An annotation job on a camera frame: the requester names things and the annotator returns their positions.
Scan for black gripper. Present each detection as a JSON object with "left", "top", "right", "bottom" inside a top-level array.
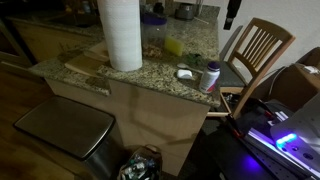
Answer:
[{"left": 223, "top": 0, "right": 243, "bottom": 30}]

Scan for dark keys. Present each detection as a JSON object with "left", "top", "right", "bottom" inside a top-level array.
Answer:
[{"left": 184, "top": 53, "right": 205, "bottom": 68}]

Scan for thin white stick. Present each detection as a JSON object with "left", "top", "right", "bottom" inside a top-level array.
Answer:
[{"left": 194, "top": 17, "right": 210, "bottom": 25}]

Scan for wooden chair with grey seat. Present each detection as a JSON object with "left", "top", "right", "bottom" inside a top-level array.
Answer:
[{"left": 206, "top": 17, "right": 297, "bottom": 119}]

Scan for white pill bottle purple cap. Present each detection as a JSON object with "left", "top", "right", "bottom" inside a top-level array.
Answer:
[{"left": 198, "top": 61, "right": 222, "bottom": 94}]

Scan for yellow sponge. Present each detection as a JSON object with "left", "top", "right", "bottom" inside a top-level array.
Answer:
[{"left": 163, "top": 35, "right": 185, "bottom": 57}]

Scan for white plastic spoon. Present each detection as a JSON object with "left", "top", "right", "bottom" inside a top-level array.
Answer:
[{"left": 176, "top": 62, "right": 204, "bottom": 74}]

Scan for black bottle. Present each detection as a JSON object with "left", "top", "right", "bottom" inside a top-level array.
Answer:
[{"left": 153, "top": 2, "right": 165, "bottom": 15}]

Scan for clear container with purple lid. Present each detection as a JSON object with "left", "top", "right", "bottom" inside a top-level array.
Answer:
[{"left": 140, "top": 13, "right": 169, "bottom": 58}]

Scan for brown cardboard box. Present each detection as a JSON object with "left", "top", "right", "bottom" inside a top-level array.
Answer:
[{"left": 269, "top": 46, "right": 320, "bottom": 113}]

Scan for small white device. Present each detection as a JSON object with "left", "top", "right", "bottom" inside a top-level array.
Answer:
[{"left": 303, "top": 65, "right": 320, "bottom": 75}]

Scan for white paper towel roll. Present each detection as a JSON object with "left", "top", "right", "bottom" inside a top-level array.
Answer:
[{"left": 96, "top": 0, "right": 144, "bottom": 73}]

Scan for aluminium robot mounting base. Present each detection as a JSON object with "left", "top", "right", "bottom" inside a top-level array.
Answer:
[{"left": 229, "top": 99, "right": 320, "bottom": 180}]

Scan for wooden cutting board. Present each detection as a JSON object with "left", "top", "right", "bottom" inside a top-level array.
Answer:
[{"left": 64, "top": 40, "right": 112, "bottom": 78}]

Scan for bag of trash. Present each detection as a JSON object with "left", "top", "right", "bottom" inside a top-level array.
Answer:
[{"left": 118, "top": 144, "right": 163, "bottom": 180}]

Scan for stainless steel trash can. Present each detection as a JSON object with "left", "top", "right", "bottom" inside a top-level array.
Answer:
[{"left": 13, "top": 95, "right": 118, "bottom": 180}]

